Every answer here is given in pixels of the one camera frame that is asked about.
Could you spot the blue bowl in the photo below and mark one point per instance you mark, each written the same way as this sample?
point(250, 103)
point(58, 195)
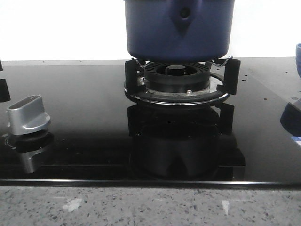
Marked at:
point(298, 58)

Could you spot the wire pot stand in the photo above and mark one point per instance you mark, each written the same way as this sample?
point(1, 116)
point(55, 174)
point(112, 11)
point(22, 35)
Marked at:
point(218, 62)

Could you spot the black glass gas cooktop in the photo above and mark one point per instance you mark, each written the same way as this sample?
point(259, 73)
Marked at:
point(97, 137)

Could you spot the silver stove control knob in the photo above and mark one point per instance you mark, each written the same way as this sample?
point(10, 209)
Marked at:
point(28, 116)

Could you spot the right black pan support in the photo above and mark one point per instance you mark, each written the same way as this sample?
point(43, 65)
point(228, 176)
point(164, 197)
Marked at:
point(223, 83)

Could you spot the black pan support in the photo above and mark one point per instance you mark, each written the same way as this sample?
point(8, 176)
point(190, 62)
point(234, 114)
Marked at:
point(4, 92)
point(223, 83)

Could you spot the blue pot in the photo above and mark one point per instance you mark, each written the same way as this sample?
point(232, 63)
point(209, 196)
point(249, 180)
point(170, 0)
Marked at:
point(180, 31)

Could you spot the right gas burner head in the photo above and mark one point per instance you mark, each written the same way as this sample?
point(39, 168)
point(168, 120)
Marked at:
point(166, 79)

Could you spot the left black pan support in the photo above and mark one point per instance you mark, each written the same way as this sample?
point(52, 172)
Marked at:
point(4, 92)

